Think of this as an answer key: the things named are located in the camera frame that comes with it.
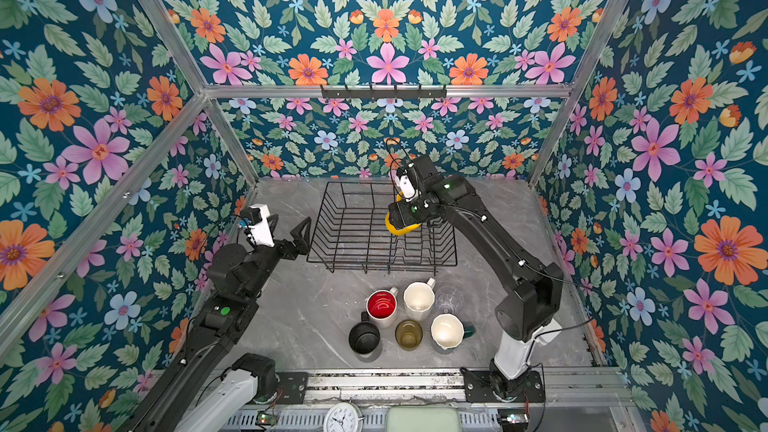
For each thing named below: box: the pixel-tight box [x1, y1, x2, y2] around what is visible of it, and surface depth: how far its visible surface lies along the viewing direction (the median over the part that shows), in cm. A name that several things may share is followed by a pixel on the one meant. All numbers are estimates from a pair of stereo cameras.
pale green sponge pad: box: [386, 406, 460, 432], surface depth 69 cm
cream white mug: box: [403, 277, 436, 321], surface depth 82 cm
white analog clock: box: [324, 402, 365, 432], surface depth 68 cm
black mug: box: [348, 311, 381, 355], surface depth 82 cm
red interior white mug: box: [365, 287, 398, 329], surface depth 83 cm
